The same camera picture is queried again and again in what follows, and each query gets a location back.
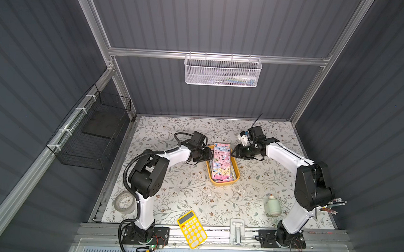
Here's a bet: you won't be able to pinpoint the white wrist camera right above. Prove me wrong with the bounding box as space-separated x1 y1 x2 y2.
237 131 250 147

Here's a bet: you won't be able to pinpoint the pale green bottle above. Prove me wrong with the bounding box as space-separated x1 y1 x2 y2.
264 194 282 217

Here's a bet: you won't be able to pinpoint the black wire basket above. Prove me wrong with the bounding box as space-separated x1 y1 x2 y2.
46 87 132 170

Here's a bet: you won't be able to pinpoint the pink cat sticker sheet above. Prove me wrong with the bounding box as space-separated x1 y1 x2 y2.
211 143 234 183

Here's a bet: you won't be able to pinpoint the white metal bracket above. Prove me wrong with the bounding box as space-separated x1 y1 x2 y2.
229 218 245 246

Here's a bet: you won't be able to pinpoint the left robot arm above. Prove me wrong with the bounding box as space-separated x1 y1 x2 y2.
122 131 213 241

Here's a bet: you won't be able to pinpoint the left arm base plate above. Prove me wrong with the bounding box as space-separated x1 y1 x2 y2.
122 223 170 246

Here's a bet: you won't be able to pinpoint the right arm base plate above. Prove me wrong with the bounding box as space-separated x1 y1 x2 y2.
254 229 307 251

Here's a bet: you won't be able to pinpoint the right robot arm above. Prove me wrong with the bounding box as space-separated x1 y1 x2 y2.
231 126 335 248

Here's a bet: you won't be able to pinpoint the yellow storage tray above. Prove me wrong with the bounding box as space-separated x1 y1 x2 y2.
206 143 240 186

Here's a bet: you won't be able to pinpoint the pens in cup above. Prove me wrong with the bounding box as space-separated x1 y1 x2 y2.
319 198 347 215

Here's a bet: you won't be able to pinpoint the yellow calculator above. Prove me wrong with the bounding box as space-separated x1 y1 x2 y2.
177 211 208 249

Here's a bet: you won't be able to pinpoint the white tape roll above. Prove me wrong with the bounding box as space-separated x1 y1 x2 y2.
113 190 136 214

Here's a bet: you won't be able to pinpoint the items in white basket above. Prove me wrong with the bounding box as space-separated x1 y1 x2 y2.
209 75 258 87

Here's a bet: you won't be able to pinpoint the white wire basket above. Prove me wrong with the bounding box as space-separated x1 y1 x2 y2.
184 55 262 88

